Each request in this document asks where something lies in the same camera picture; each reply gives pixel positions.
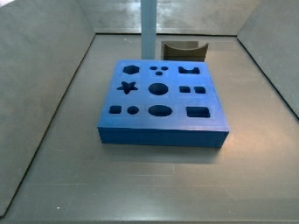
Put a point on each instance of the dark grey curved bracket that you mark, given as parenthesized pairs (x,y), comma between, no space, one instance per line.
(183,51)

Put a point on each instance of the blue shape-sorter block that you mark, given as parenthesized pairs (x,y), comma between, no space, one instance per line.
(162,102)

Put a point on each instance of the light blue vertical post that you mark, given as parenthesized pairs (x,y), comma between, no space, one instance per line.
(148,28)

